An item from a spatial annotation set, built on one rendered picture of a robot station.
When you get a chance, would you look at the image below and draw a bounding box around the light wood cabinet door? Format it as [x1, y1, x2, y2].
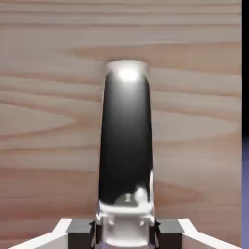
[0, 0, 243, 249]

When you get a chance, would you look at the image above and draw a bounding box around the curved shiny metal handle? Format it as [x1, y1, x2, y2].
[95, 60, 158, 249]

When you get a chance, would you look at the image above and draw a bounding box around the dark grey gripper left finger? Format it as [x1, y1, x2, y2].
[7, 218, 98, 249]

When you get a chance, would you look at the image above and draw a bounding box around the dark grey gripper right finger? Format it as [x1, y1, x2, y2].
[153, 218, 242, 249]

